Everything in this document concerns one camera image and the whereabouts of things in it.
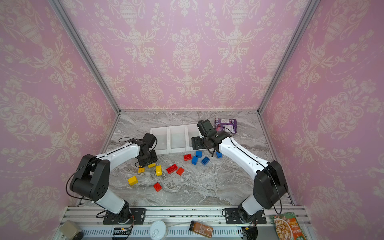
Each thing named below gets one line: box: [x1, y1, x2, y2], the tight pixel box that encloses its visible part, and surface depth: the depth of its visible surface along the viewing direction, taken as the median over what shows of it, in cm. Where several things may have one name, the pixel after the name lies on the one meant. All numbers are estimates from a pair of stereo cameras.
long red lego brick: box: [166, 164, 178, 174], surface depth 91 cm
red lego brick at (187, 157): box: [183, 154, 192, 162], surface depth 95 cm
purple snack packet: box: [214, 118, 237, 134], surface depth 112 cm
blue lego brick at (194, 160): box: [191, 156, 199, 165], surface depth 94 cm
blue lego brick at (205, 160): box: [201, 156, 210, 166], surface depth 94 cm
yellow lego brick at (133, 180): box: [128, 176, 138, 186], surface depth 86 cm
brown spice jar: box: [189, 220, 214, 239], surface depth 69 cm
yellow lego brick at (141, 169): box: [138, 165, 146, 173], surface depth 90 cm
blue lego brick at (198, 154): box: [195, 150, 203, 158], surface depth 98 cm
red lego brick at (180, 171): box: [176, 167, 185, 176], surface depth 91 cm
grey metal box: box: [60, 220, 82, 240], surface depth 70 cm
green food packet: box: [271, 212, 307, 240], surface depth 71 cm
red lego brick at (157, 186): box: [153, 182, 163, 192], surface depth 85 cm
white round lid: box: [149, 220, 168, 240], surface depth 67 cm
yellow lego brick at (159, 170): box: [155, 165, 163, 176], surface depth 90 cm
